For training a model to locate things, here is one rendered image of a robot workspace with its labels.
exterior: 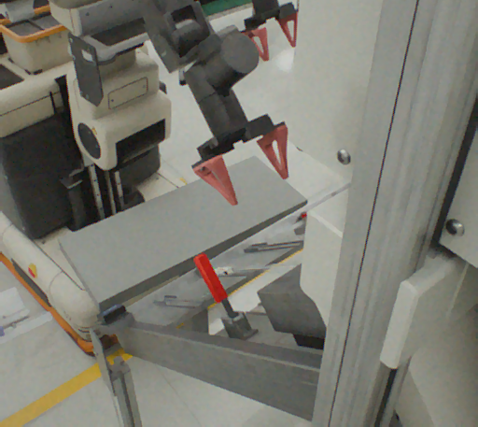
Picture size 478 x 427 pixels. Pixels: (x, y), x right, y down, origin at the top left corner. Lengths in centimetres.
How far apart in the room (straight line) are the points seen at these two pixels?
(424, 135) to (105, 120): 127
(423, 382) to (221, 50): 48
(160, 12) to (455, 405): 60
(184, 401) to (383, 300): 155
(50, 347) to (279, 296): 151
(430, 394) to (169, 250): 100
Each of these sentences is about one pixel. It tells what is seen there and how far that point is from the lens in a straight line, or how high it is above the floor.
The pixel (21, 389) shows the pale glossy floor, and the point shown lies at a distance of 196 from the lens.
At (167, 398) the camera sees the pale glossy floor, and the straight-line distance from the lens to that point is 184.
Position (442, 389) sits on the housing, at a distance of 46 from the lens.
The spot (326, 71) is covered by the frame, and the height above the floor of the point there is 145.
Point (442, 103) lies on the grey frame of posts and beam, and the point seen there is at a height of 148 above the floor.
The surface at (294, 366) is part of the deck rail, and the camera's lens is 52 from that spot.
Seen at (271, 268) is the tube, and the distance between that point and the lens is 91.
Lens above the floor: 159
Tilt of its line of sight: 40 degrees down
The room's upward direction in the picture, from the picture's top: straight up
